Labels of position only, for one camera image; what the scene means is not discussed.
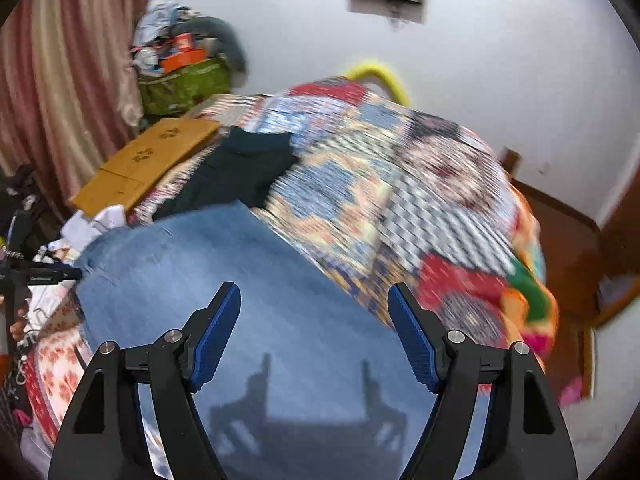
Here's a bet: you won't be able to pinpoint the black metal stand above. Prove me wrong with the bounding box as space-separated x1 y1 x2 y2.
0 210 83 311

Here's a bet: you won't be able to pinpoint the wooden bed post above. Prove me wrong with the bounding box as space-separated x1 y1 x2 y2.
499 146 522 177

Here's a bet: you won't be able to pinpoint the yellow foam bed rail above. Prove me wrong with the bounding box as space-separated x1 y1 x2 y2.
342 60 411 106

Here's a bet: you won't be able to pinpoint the pile of clothes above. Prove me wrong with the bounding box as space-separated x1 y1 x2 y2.
132 2 201 68

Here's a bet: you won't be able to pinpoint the pink object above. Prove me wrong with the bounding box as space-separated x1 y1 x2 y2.
559 377 584 407

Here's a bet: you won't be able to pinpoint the white crumpled cloth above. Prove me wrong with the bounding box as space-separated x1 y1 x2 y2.
62 205 128 251

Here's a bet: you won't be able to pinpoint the striped pink curtain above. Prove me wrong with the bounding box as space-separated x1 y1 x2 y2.
0 0 161 221

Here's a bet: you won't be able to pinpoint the dark cloth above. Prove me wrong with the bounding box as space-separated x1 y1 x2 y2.
160 127 301 221

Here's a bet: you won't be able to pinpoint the brown cardboard box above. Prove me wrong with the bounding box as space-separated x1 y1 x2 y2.
70 119 221 216

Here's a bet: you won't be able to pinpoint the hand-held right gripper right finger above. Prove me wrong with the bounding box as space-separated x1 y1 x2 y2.
387 282 579 480

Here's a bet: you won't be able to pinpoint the green storage bin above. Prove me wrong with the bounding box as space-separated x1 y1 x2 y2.
137 57 233 116

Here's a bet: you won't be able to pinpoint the colourful patchwork blanket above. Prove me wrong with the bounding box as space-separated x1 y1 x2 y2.
127 76 561 361

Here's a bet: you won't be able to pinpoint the grey plush toy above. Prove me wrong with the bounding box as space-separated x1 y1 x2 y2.
192 16 248 73

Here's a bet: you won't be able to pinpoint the red floral white cloth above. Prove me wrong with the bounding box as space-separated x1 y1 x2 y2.
22 305 101 446

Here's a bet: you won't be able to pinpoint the orange box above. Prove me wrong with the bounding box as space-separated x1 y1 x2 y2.
160 50 207 73

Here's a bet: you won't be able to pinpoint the blue denim pants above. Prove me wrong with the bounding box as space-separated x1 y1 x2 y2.
74 202 493 480

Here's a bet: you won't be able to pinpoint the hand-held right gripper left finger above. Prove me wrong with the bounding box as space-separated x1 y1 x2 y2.
47 281 242 480

